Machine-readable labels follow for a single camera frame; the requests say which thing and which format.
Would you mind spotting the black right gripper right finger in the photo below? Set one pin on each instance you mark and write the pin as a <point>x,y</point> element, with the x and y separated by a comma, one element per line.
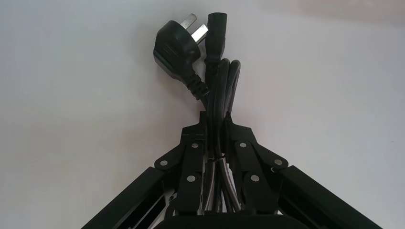
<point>253,164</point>

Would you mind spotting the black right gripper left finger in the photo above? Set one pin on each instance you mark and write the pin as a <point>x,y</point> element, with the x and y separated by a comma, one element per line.
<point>189,164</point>

